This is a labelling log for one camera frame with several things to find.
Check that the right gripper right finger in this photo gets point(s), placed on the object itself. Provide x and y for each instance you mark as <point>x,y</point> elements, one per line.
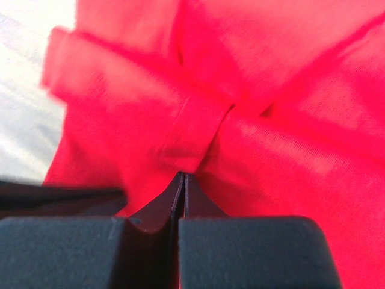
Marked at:
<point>219,251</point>

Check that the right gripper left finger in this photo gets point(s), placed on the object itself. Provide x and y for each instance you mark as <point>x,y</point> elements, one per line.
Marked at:
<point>55,237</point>

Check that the red t-shirt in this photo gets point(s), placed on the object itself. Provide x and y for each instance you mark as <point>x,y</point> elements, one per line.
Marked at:
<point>277,107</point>

